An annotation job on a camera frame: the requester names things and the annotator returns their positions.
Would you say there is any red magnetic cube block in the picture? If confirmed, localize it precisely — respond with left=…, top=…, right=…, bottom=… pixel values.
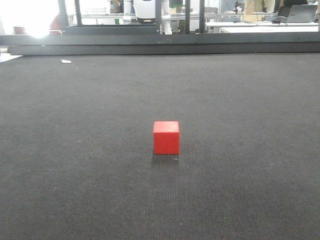
left=153, top=121, right=180, bottom=155

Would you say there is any white humanoid robot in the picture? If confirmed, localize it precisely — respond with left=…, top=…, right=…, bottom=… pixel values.
left=122, top=0, right=173, bottom=35

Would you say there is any white paper scrap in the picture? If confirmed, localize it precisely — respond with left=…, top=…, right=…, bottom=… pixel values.
left=61, top=59, right=72, bottom=64

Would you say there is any white lab table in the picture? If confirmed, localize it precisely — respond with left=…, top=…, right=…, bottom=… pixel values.
left=205, top=21, right=320, bottom=34

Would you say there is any dark grey floor platform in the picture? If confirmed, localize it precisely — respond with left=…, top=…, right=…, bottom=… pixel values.
left=0, top=32, right=320, bottom=56

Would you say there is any grey laptop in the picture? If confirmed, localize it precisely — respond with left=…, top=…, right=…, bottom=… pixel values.
left=273, top=4, right=318, bottom=23

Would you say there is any black metal frame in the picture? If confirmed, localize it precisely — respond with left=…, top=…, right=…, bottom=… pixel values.
left=58, top=0, right=190, bottom=36

